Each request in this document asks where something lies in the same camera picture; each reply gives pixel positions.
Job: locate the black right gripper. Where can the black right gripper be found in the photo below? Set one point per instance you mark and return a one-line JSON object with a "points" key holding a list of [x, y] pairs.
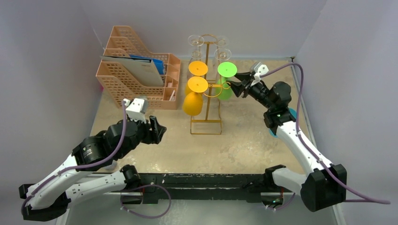
{"points": [[246, 85]]}

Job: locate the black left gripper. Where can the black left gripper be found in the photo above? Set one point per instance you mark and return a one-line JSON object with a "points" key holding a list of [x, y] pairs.
{"points": [[153, 136]]}

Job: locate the green plastic goblet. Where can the green plastic goblet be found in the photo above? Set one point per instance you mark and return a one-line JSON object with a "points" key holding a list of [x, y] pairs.
{"points": [[226, 70]]}

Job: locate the yellow plastic goblet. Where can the yellow plastic goblet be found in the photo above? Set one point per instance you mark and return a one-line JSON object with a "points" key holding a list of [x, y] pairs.
{"points": [[196, 73], [193, 100]]}

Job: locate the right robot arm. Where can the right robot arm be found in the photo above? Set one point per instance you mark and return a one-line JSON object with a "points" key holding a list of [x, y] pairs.
{"points": [[322, 184]]}

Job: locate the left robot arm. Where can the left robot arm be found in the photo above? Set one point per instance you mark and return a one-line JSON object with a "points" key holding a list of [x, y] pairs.
{"points": [[61, 190]]}

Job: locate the small clear plastic cup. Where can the small clear plastic cup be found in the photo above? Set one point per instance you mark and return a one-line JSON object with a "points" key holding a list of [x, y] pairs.
{"points": [[111, 167]]}

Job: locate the peach plastic file organizer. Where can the peach plastic file organizer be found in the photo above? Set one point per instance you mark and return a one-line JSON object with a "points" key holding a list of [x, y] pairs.
{"points": [[120, 83]]}

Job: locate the grey paper folder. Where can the grey paper folder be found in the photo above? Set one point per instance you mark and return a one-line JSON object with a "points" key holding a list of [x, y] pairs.
{"points": [[147, 71]]}

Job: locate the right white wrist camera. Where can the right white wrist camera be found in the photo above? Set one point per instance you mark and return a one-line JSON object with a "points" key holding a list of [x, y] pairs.
{"points": [[257, 70]]}

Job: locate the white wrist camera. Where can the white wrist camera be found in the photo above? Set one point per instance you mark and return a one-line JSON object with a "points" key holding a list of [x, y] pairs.
{"points": [[257, 70], [136, 108]]}

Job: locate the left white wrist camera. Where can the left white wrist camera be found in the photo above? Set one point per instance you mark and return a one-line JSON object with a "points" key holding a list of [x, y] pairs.
{"points": [[136, 108]]}

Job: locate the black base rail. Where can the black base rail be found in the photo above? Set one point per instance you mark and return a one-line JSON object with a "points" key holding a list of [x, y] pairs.
{"points": [[251, 188]]}

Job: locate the gold wire wine glass rack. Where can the gold wire wine glass rack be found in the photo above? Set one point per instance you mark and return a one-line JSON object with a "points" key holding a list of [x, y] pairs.
{"points": [[210, 93]]}

